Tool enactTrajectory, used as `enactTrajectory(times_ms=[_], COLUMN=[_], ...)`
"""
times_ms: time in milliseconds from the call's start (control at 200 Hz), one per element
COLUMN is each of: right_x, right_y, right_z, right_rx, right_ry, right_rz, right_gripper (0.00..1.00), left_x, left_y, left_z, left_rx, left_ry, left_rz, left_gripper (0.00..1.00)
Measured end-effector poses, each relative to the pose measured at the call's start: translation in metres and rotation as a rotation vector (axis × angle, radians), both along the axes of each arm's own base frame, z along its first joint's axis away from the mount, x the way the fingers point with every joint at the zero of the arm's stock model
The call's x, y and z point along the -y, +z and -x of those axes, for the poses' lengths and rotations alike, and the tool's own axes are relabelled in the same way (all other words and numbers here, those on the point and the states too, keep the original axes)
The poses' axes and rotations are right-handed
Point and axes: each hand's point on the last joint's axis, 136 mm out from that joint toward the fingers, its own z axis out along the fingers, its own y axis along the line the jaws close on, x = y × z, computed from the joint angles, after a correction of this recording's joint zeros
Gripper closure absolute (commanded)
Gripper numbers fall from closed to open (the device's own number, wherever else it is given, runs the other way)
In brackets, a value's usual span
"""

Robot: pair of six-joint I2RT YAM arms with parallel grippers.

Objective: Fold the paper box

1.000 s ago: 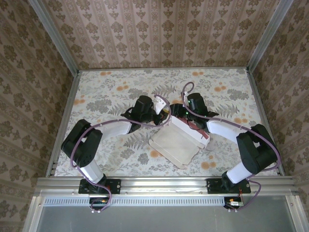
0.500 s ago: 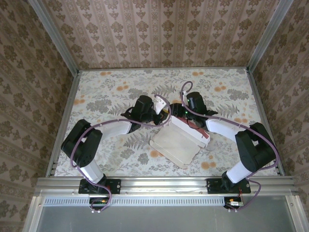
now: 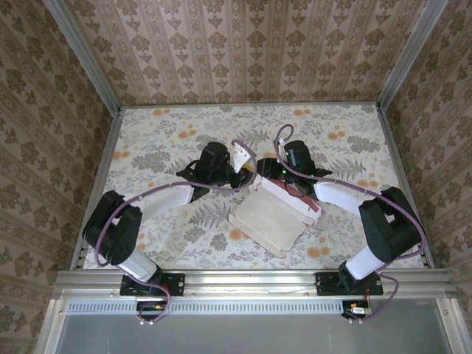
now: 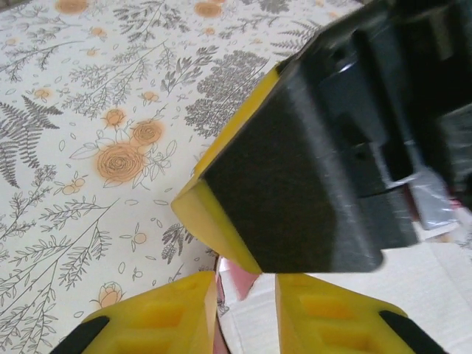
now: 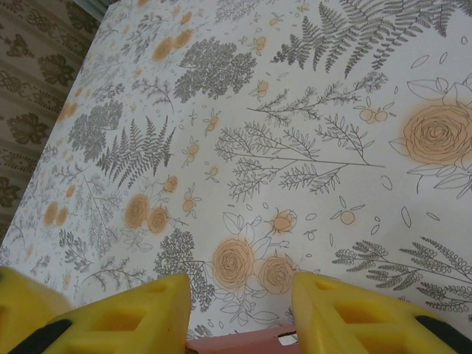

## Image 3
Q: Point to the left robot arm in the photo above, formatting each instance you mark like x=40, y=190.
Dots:
x=129, y=221

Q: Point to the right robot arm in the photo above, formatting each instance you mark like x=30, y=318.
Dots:
x=387, y=228

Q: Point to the floral tablecloth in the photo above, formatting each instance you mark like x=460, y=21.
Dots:
x=166, y=239

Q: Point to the grey metal panel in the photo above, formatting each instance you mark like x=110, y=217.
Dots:
x=250, y=335

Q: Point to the aluminium frame rail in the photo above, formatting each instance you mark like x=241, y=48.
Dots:
x=250, y=284

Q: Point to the aluminium side rail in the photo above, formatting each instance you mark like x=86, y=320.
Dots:
x=97, y=184
x=405, y=184

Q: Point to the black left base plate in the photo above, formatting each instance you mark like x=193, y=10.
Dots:
x=177, y=284

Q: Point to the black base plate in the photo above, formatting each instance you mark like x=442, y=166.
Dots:
x=177, y=284
x=328, y=284

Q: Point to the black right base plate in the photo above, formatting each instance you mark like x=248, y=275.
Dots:
x=328, y=284

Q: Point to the aluminium corner post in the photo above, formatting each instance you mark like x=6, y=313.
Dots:
x=409, y=55
x=85, y=55

